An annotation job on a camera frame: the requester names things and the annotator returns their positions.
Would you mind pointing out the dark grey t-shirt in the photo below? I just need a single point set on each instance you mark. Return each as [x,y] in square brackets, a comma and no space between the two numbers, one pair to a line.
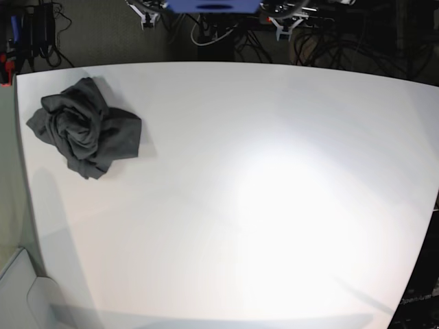
[89,134]

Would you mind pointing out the blue box overhead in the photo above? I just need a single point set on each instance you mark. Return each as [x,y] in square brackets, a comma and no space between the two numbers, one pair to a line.
[214,6]

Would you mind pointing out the blue black tool rack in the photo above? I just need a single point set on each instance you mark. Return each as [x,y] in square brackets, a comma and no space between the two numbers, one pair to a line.
[33,30]

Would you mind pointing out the red clamp at left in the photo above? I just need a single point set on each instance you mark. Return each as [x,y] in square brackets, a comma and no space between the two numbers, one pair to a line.
[7,68]

